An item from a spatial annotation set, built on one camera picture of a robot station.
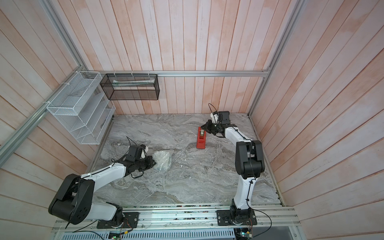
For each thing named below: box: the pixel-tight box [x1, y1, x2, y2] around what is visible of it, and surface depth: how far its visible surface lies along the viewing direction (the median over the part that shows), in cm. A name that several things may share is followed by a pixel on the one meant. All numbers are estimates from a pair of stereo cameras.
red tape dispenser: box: [196, 126, 207, 149], surface depth 103 cm
